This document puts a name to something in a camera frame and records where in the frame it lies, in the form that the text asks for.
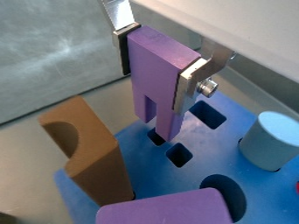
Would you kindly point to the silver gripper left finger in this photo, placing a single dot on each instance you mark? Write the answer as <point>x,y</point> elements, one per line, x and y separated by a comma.
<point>122,22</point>

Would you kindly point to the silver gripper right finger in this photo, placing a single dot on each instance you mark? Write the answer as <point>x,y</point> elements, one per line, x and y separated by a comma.
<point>195,78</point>

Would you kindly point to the purple double-square block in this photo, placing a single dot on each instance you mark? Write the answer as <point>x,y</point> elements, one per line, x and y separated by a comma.
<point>158,57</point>

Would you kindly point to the blue shape-sorter base block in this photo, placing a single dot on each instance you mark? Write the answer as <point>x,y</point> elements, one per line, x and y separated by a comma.
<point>202,159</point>

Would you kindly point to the light blue cylinder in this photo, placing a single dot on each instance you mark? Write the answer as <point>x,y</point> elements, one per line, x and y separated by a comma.
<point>271,142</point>

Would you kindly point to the brown notched block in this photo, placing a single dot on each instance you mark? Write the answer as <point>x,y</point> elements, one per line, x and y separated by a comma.
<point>96,166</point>

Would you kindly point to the purple pentagon-top block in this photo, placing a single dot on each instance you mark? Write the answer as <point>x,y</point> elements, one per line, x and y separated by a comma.
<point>194,207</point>

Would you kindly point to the red block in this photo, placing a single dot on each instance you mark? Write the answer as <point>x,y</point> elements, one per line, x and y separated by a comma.
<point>297,187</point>

